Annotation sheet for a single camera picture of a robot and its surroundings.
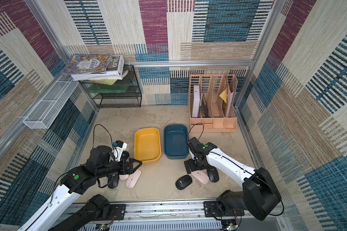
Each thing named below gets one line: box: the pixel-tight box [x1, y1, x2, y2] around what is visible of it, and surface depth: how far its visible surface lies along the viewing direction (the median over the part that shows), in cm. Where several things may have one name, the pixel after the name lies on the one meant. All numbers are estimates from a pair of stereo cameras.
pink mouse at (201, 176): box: [190, 170, 210, 185], surface depth 85 cm
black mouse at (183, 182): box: [175, 174, 193, 191], surface depth 83 cm
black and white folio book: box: [70, 54, 129, 81], surface depth 84 cm
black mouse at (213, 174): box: [206, 166, 220, 183], surface depth 86 cm
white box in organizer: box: [191, 85, 201, 118], surface depth 102 cm
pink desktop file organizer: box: [188, 74, 238, 133], surface depth 104 cm
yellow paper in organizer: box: [219, 87, 228, 103], surface depth 93 cm
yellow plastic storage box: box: [133, 127, 161, 163], surface depth 98 cm
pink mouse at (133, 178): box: [125, 168, 143, 189], surface depth 83 cm
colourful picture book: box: [62, 54, 113, 75], surface depth 83 cm
